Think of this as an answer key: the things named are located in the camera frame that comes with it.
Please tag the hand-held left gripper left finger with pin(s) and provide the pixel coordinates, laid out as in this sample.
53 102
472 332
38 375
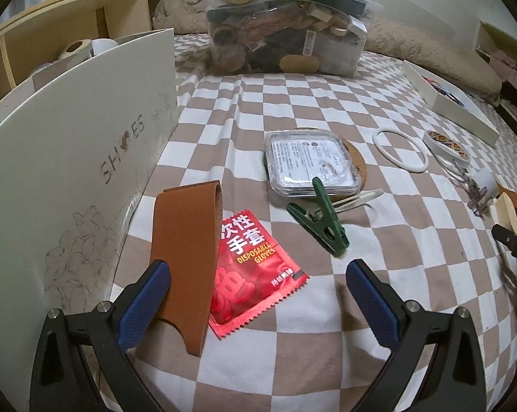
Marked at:
144 296

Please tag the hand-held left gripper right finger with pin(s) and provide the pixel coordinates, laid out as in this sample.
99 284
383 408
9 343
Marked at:
372 304

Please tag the oval wooden case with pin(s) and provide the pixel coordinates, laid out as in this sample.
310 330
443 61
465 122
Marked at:
505 214

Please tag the brown leather case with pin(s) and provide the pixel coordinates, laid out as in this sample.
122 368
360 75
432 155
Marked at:
185 244

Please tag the red glove packet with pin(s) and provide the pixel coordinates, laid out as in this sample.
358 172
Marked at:
249 274

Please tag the white shoe box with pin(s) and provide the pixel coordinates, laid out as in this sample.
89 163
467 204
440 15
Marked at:
69 137

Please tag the green clothespin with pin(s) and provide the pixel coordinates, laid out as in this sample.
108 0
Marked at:
327 223

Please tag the white tweezers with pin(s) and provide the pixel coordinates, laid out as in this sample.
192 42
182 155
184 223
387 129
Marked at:
361 197

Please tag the white shallow tray box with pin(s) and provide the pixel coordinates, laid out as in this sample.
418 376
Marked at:
451 107

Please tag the round cork coaster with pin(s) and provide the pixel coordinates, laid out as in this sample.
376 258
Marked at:
362 161

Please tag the clear plastic case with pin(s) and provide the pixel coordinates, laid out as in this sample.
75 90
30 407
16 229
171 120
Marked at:
309 158

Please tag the pink clothes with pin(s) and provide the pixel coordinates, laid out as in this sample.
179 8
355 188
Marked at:
505 58

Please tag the beige quilt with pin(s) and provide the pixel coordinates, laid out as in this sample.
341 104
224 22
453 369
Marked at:
434 51

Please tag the brown white checkered sheet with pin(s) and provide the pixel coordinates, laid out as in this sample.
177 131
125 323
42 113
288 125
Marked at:
284 107

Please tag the white plastic round holder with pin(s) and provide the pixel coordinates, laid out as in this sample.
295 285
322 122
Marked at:
104 46

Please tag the brown core tape roll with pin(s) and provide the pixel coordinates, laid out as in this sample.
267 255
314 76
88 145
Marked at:
73 48

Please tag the clear plastic storage bin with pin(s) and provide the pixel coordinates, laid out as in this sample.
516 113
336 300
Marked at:
241 55

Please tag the black flat box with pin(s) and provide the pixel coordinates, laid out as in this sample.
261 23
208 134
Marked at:
348 4

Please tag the wooden bedside shelf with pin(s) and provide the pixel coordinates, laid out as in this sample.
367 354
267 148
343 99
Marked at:
125 13

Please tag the beige pillow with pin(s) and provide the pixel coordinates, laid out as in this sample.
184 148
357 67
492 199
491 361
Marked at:
177 13

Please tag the white wall shelf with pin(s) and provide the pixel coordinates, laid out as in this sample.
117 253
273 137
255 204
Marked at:
490 34

